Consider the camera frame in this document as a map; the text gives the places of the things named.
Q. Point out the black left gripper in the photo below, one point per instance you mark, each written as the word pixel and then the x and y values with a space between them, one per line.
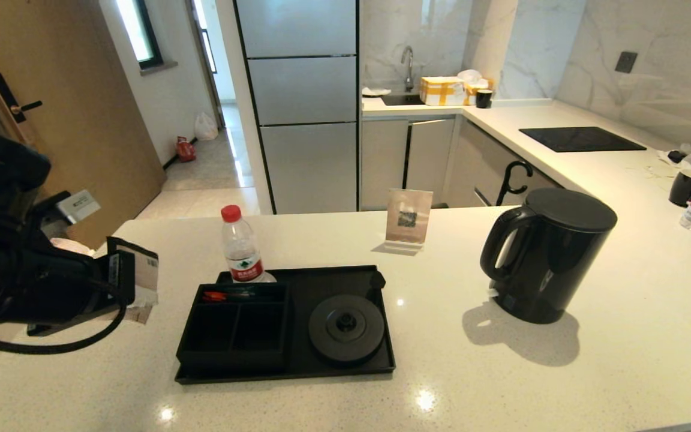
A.
pixel 93 288

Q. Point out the pink black tea bag packet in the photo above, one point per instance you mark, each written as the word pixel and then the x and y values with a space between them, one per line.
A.
pixel 144 276

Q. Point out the black electric kettle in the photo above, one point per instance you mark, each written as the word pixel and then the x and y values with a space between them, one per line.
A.
pixel 555 264

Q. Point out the small black cup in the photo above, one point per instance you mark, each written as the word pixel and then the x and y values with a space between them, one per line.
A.
pixel 483 99

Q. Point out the white yellow plastic bag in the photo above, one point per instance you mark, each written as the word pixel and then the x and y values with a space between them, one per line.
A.
pixel 72 245

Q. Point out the red sachet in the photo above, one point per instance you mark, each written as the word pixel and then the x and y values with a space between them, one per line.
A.
pixel 213 296

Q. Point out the green sachet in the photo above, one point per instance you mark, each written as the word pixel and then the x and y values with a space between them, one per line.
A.
pixel 241 293

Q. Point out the black compartment organizer box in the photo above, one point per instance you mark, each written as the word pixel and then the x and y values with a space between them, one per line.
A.
pixel 231 362

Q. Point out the red bag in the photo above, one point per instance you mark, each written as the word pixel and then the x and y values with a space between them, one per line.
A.
pixel 186 150

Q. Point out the brown wooden door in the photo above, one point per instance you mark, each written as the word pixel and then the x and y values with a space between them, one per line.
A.
pixel 81 120

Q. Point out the black gold door lock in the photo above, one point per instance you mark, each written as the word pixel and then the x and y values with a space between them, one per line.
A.
pixel 9 105

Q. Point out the black rectangular serving tray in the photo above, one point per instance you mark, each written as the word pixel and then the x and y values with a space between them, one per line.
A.
pixel 297 375

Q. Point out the black framed window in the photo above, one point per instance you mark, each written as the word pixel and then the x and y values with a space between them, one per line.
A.
pixel 135 30

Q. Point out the silver refrigerator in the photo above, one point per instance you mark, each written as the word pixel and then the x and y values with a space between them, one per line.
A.
pixel 303 90

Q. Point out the acrylic QR code sign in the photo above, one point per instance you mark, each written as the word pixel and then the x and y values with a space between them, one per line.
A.
pixel 408 216

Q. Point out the white cloth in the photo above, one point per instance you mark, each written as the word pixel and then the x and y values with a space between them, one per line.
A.
pixel 375 92

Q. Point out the grey kitchen base cabinet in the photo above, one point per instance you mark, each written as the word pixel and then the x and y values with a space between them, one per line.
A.
pixel 429 156

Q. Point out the dark kitchen sink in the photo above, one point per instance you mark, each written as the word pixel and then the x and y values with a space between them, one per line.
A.
pixel 402 99

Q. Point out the chrome kitchen faucet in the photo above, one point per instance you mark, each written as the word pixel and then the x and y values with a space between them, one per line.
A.
pixel 408 66

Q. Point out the large carton with yellow tape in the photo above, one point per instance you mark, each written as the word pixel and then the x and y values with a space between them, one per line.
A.
pixel 441 91

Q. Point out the black curved hook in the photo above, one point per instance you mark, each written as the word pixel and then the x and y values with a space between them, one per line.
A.
pixel 508 183

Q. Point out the white crumpled tissue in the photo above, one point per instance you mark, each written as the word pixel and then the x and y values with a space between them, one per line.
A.
pixel 469 76

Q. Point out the black induction cooktop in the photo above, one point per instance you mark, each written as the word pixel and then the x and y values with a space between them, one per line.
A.
pixel 579 139

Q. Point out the black mug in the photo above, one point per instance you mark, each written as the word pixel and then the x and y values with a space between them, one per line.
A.
pixel 684 188

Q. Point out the crumpled clear plastic wrap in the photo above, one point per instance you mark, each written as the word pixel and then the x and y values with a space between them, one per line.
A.
pixel 690 156

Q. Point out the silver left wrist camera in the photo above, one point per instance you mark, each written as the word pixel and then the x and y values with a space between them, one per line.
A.
pixel 75 207

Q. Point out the grey wall socket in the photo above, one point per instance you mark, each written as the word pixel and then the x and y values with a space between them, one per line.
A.
pixel 625 62

